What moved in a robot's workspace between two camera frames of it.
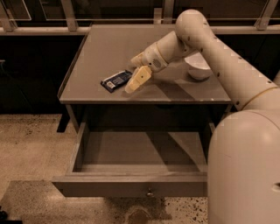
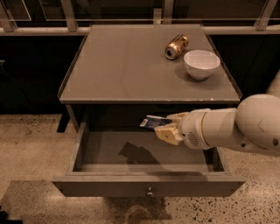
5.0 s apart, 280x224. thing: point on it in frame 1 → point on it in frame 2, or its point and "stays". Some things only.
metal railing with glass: x=40 y=17 stays
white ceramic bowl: x=198 y=66 stays
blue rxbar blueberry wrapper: x=114 y=81 → x=152 y=122
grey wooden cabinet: x=93 y=87 stays
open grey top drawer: x=136 y=159 stays
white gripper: x=151 y=59 → x=191 y=129
